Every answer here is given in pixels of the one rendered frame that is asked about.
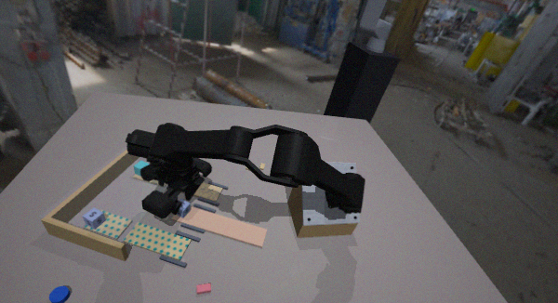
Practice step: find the light blue cube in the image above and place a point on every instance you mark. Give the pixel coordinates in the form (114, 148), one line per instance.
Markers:
(184, 209)

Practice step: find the pale pink strip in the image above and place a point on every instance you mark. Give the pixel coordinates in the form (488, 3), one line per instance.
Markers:
(224, 226)

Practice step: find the blue round disc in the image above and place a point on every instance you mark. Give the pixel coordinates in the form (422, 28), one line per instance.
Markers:
(59, 295)

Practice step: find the cream strip with teal polka dots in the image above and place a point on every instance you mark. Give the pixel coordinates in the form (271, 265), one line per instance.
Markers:
(158, 241)

